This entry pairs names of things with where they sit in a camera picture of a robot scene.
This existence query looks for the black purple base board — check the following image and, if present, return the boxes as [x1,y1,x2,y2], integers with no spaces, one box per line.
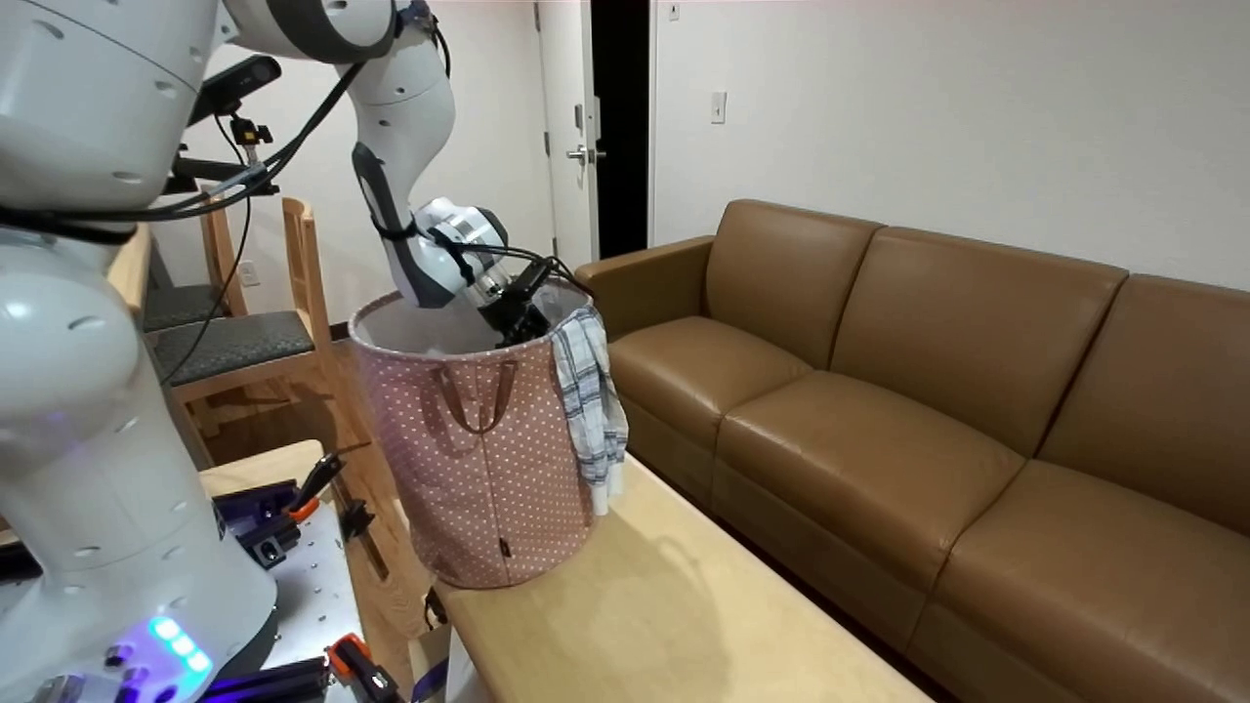
[211,475,314,573]

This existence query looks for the white door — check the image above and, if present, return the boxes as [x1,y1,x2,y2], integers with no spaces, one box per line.
[531,0,604,280]

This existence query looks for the blue white plaid cloth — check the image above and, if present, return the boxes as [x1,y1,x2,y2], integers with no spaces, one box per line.
[546,306,633,518]

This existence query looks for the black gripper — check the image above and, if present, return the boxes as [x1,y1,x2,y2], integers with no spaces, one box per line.
[480,262,560,348]

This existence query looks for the pink dotted carrier bag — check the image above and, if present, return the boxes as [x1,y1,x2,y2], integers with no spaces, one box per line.
[345,276,633,595]

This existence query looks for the black stereo camera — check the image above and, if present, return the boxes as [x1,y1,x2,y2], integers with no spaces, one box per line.
[185,55,286,130]

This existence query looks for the silver door handle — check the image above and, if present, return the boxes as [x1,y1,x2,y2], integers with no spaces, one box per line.
[561,132,608,173]

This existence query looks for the black camera stand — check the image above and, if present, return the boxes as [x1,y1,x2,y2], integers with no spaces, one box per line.
[161,110,290,220]

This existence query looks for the light wooden side table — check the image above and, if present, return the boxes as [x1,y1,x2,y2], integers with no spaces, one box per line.
[104,223,161,311]

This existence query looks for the orange black clamp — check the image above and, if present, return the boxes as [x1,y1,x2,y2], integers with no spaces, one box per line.
[275,440,355,529]
[322,629,410,703]

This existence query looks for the wooden chair grey cushion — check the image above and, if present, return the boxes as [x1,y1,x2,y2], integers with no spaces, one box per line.
[131,190,251,332]
[137,190,383,462]

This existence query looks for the brown leather sofa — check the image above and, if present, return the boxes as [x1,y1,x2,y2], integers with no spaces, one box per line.
[572,194,1250,703]

